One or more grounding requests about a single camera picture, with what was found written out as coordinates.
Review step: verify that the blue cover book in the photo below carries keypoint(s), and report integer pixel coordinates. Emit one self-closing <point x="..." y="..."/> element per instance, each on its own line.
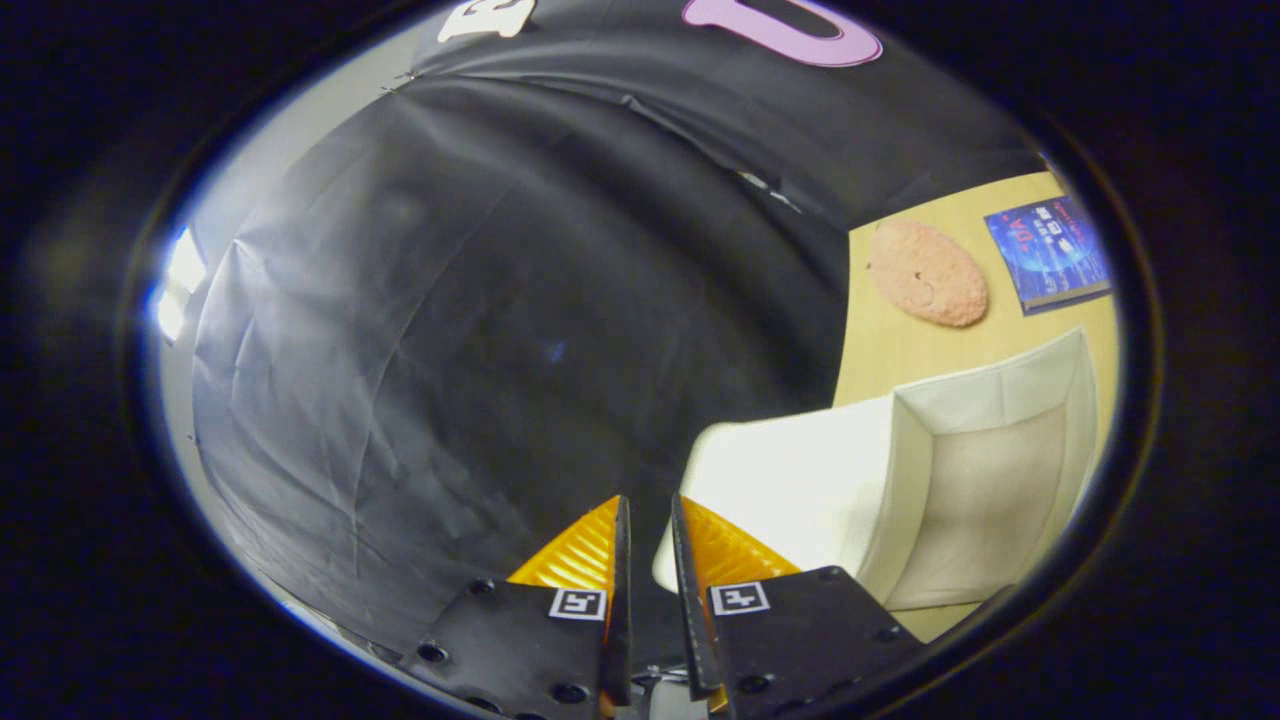
<point x="1050" y="250"/>

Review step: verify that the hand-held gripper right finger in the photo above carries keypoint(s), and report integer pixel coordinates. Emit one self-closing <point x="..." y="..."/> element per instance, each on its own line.
<point x="692" y="620"/>

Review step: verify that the peach fuzzy oval sponge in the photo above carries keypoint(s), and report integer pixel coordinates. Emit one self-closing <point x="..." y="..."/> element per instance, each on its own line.
<point x="928" y="272"/>

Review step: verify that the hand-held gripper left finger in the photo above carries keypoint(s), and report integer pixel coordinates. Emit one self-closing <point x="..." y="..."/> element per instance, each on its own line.
<point x="520" y="640"/>

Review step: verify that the beige fabric storage box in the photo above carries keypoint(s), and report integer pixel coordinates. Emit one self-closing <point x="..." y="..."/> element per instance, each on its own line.
<point x="800" y="470"/>

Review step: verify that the black backdrop cloth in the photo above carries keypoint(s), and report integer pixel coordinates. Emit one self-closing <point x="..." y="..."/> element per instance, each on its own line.
<point x="450" y="350"/>

